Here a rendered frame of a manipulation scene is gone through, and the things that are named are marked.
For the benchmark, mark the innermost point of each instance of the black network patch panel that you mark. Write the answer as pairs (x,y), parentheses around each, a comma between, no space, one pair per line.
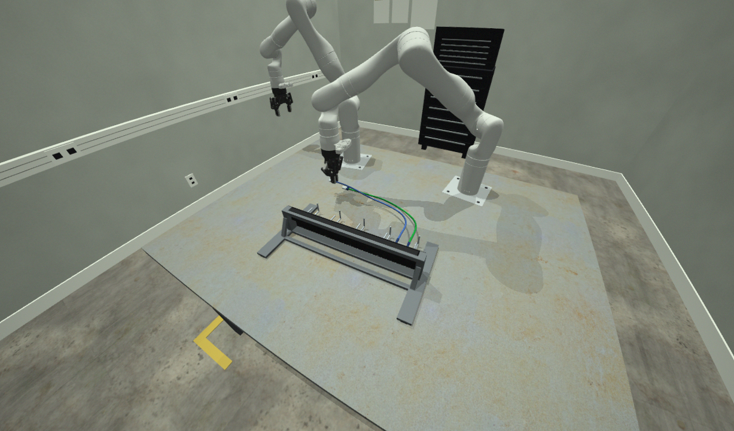
(381,252)

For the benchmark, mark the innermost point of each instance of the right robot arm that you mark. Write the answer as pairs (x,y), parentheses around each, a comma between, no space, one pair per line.
(300,12)

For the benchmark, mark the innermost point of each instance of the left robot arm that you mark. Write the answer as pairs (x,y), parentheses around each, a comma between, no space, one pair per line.
(413,52)

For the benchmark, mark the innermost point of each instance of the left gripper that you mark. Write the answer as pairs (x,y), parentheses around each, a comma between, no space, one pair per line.
(331,165)

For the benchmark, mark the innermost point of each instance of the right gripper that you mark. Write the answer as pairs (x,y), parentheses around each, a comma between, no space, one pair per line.
(280,96)

